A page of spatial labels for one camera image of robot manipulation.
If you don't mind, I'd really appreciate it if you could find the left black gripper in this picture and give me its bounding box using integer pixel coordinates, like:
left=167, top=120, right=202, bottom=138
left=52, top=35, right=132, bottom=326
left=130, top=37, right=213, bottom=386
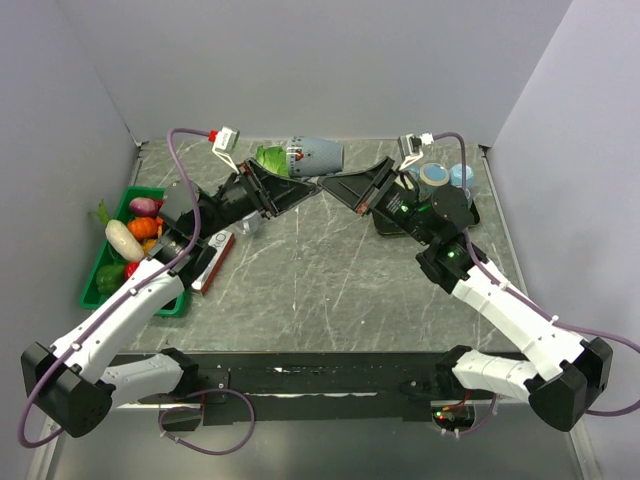
left=195, top=157, right=319, bottom=241

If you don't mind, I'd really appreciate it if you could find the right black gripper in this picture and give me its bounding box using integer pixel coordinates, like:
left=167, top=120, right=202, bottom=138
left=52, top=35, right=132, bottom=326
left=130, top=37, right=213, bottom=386
left=317, top=157, right=436, bottom=247

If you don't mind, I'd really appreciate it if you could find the grey-blue hexagonal mug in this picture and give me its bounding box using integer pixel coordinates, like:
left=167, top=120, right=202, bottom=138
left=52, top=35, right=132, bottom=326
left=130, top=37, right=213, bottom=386
left=449, top=163, right=475, bottom=190

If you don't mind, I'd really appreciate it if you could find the grey plastic measuring cup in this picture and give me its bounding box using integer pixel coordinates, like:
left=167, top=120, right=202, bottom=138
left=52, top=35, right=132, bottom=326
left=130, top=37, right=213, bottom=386
left=239, top=211, right=262, bottom=235

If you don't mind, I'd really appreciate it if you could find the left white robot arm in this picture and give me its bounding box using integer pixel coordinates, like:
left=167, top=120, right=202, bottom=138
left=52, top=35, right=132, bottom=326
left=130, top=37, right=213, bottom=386
left=21, top=159, right=319, bottom=438

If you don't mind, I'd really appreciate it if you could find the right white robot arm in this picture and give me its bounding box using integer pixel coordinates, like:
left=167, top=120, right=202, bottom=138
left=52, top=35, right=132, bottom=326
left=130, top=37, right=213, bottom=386
left=318, top=158, right=613, bottom=432

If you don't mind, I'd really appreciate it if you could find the blue butterfly mug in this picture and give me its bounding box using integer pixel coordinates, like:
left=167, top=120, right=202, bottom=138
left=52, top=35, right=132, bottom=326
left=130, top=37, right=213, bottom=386
left=419, top=163, right=450, bottom=198

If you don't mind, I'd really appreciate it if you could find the green lettuce toy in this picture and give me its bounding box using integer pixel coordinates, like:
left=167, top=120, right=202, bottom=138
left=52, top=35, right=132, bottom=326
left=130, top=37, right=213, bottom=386
left=255, top=145, right=289, bottom=177

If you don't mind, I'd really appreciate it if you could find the black gold-rimmed tray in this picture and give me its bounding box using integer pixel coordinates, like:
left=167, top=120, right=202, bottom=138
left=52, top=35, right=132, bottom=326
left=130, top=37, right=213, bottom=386
left=368, top=199, right=482, bottom=237

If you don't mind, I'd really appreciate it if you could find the red toothpaste box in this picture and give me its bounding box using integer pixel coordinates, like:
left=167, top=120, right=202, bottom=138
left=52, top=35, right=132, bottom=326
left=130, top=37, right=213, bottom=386
left=190, top=230, right=236, bottom=296

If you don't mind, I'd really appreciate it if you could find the purple onion toy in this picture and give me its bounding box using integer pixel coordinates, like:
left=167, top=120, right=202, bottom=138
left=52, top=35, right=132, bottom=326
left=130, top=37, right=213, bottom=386
left=129, top=197, right=163, bottom=218

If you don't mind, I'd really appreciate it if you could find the orange pumpkin toy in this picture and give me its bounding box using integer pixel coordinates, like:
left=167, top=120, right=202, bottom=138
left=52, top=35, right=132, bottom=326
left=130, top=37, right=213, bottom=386
left=127, top=217, right=161, bottom=241

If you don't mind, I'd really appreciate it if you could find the white radish toy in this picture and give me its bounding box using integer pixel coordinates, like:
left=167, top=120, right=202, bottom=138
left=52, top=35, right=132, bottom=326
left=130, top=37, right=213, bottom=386
left=105, top=219, right=145, bottom=262

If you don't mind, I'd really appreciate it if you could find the green bell pepper toy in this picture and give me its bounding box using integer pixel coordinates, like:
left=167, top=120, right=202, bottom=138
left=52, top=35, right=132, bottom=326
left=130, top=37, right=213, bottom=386
left=96, top=264, right=126, bottom=295

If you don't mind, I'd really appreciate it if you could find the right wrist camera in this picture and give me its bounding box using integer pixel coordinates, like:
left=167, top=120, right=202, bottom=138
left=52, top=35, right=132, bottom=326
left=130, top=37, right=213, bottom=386
left=397, top=132, right=434, bottom=170

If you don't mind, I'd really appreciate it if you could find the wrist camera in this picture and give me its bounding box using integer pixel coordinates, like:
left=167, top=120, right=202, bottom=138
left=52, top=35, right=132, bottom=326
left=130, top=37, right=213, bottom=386
left=208, top=126, right=240, bottom=172
left=397, top=132, right=434, bottom=170

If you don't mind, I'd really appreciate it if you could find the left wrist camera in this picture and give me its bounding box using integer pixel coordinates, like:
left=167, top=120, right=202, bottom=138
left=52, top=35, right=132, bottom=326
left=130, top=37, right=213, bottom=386
left=208, top=126, right=240, bottom=172

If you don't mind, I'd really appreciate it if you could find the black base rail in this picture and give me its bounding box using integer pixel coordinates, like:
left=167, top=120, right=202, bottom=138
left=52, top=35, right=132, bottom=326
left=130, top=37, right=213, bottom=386
left=137, top=349, right=531, bottom=427

